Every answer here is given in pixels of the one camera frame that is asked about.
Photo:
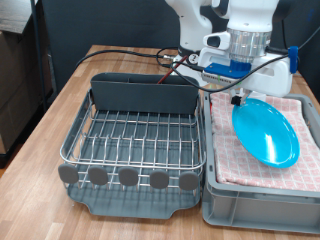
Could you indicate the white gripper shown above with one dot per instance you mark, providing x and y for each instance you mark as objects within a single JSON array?
[{"x": 276, "y": 80}]

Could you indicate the blue plate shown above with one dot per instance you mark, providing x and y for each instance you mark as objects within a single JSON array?
[{"x": 266, "y": 133}]

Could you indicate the brown wooden spoon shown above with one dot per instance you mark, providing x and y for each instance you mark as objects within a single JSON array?
[{"x": 165, "y": 77}]

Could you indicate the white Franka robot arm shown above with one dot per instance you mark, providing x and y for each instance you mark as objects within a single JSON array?
[{"x": 195, "y": 30}]

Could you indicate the grey dish drying rack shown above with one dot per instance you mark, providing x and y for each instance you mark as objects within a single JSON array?
[{"x": 133, "y": 205}]

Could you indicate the pink checkered towel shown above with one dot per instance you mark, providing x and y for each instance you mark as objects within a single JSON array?
[{"x": 233, "y": 160}]

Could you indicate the dark grey utensil caddy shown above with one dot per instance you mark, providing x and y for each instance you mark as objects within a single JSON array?
[{"x": 143, "y": 95}]

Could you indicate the grey plastic crate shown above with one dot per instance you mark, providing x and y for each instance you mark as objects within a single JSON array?
[{"x": 266, "y": 210}]

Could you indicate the black metal pole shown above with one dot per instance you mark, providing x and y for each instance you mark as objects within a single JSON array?
[{"x": 40, "y": 66}]

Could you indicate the wooden shelf board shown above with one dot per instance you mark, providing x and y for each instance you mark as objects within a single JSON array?
[{"x": 13, "y": 13}]

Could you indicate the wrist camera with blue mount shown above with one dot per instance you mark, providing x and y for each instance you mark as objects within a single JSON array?
[{"x": 223, "y": 70}]

